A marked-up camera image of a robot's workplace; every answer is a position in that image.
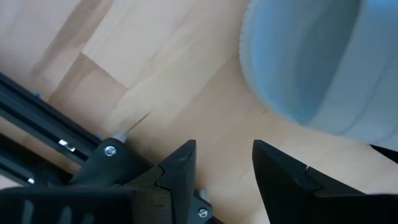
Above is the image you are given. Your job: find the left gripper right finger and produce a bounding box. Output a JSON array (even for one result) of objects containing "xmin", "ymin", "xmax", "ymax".
[{"xmin": 251, "ymin": 139, "xmax": 367, "ymax": 224}]

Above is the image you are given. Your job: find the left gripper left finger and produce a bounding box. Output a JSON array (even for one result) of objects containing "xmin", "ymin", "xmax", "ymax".
[{"xmin": 123, "ymin": 139, "xmax": 198, "ymax": 224}]

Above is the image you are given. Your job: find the grey rubber slide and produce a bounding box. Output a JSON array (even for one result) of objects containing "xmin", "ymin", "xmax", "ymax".
[{"xmin": 238, "ymin": 0, "xmax": 398, "ymax": 152}]

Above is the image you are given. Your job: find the black aluminium table frame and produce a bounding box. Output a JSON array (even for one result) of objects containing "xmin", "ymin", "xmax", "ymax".
[{"xmin": 0, "ymin": 71, "xmax": 224, "ymax": 224}]

